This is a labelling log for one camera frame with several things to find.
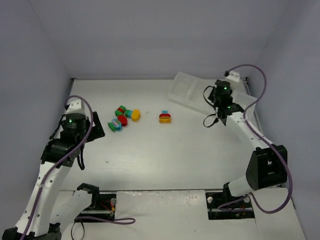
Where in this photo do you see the green red lego brick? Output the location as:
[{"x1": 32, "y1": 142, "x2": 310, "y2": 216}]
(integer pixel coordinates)
[{"x1": 114, "y1": 105, "x2": 127, "y2": 116}]

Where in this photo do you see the yellow rounded lego brick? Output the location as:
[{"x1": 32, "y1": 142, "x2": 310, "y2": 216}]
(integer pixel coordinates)
[{"x1": 131, "y1": 109, "x2": 141, "y2": 122}]

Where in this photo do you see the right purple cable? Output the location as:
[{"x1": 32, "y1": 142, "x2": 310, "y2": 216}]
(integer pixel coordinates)
[{"x1": 217, "y1": 64, "x2": 293, "y2": 214}]

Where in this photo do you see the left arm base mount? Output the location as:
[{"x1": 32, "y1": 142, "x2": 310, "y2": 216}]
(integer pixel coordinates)
[{"x1": 76, "y1": 191, "x2": 117, "y2": 223}]

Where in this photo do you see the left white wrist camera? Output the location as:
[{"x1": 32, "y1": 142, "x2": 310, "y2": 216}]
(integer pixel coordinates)
[{"x1": 65, "y1": 99, "x2": 85, "y2": 114}]

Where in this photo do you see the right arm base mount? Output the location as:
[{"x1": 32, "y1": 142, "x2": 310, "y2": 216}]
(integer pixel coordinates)
[{"x1": 205, "y1": 191, "x2": 255, "y2": 220}]

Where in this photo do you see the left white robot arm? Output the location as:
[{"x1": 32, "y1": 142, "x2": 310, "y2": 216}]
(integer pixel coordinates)
[{"x1": 2, "y1": 111, "x2": 105, "y2": 240}]

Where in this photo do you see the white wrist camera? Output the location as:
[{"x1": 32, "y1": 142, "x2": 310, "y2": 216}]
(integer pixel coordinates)
[
  {"x1": 65, "y1": 99, "x2": 85, "y2": 114},
  {"x1": 224, "y1": 70, "x2": 240, "y2": 83}
]

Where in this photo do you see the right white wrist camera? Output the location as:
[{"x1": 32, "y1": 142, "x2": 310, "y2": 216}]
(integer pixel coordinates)
[{"x1": 224, "y1": 70, "x2": 240, "y2": 83}]

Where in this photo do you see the teal green printed lego brick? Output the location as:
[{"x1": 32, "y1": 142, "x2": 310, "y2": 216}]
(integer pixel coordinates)
[{"x1": 107, "y1": 118, "x2": 123, "y2": 132}]

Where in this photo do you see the red rounded lego brick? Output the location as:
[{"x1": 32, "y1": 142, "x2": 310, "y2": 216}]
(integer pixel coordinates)
[{"x1": 117, "y1": 115, "x2": 128, "y2": 127}]

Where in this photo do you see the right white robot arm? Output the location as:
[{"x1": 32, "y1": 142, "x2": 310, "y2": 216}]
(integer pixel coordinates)
[{"x1": 205, "y1": 80, "x2": 288, "y2": 198}]

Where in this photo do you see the burger printed lego stack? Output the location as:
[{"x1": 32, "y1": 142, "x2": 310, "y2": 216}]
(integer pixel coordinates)
[{"x1": 158, "y1": 110, "x2": 172, "y2": 124}]

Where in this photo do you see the clear four-compartment tray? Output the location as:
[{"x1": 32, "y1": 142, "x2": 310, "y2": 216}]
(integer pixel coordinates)
[{"x1": 167, "y1": 72, "x2": 256, "y2": 115}]

